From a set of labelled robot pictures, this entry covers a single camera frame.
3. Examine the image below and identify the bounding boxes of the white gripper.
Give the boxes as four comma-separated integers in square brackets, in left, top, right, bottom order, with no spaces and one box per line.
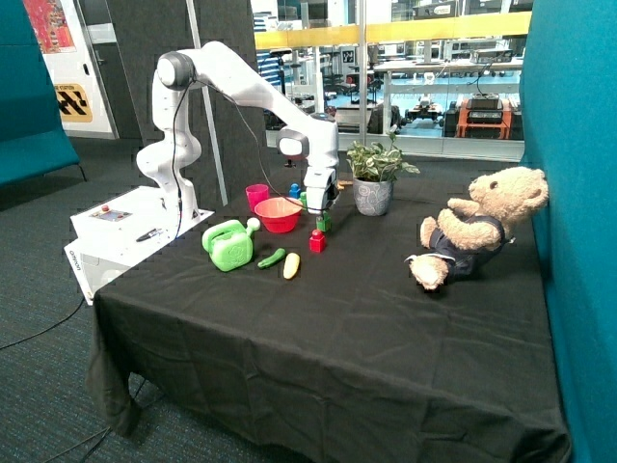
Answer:
[305,167,338,213]

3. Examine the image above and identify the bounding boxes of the green block with stud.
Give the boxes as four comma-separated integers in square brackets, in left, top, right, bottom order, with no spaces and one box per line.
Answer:
[316,211,332,233]

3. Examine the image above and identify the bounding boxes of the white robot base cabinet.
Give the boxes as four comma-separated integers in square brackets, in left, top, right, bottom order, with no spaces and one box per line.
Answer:
[65,186,212,305]

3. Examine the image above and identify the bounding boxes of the blue block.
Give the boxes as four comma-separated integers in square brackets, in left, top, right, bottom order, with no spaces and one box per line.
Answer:
[289,183,302,199]

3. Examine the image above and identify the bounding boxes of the brown toy lizard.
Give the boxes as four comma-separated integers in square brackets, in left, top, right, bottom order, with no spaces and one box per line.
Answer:
[337,180,353,190]

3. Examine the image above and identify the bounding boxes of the red plastic bowl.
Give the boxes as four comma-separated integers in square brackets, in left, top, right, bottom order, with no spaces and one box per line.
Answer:
[255,197,303,233]

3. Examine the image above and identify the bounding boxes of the potted green plant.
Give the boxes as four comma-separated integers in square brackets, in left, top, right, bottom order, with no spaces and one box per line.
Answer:
[347,131,420,216]

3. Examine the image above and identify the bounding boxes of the pink plastic cup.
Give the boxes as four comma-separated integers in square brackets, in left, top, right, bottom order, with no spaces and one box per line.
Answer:
[245,183,270,212]

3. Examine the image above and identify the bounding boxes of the red block with stud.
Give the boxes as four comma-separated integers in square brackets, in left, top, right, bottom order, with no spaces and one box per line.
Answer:
[308,229,326,253]

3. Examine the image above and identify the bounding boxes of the green toy cucumber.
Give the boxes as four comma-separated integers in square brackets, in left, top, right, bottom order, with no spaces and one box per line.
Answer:
[257,248,286,269]

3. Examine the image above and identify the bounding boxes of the yellow toy corn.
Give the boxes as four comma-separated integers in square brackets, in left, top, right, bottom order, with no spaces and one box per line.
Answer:
[282,253,301,280]

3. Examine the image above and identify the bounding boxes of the green toy watering can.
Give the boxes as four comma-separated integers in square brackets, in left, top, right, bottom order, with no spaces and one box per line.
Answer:
[201,218,260,272]

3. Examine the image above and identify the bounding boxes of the black tablecloth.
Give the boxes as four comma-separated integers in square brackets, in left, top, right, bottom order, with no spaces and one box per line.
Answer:
[86,176,572,462]

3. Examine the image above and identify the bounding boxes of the brown teddy bear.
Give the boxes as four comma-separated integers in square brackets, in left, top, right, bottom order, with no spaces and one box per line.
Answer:
[406,167,550,290]

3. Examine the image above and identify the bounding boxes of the teal partition panel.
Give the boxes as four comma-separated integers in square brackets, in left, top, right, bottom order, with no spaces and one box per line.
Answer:
[520,1,616,462]

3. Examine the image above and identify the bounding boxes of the teal bench seat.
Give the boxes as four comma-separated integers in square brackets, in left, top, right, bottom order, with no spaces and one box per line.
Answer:
[1,1,80,186]

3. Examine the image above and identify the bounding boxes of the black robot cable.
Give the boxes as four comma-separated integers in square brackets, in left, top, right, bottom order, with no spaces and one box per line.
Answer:
[171,79,329,240]

